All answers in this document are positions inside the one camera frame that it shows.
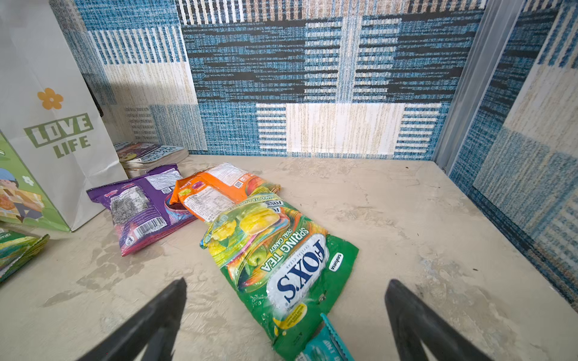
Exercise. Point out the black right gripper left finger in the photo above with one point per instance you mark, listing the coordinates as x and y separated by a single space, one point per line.
150 333

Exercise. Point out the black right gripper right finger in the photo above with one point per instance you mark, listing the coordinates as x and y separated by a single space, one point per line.
416 327

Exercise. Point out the green snack packet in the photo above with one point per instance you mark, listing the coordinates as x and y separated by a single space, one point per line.
17 250

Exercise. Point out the white paper bag with illustration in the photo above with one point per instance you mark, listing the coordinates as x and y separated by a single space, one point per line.
54 145

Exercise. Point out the green Fox's Spring Tea bag far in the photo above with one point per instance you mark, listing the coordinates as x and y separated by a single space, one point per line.
286 269

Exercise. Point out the teal snack packet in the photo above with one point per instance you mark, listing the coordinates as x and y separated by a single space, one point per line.
325 345

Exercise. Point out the purple snack packet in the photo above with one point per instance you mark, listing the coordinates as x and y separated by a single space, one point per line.
140 208

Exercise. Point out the orange snack packet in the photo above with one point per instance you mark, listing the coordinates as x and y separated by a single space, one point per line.
208 193

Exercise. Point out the paperback book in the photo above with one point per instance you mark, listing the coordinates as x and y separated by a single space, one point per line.
140 158

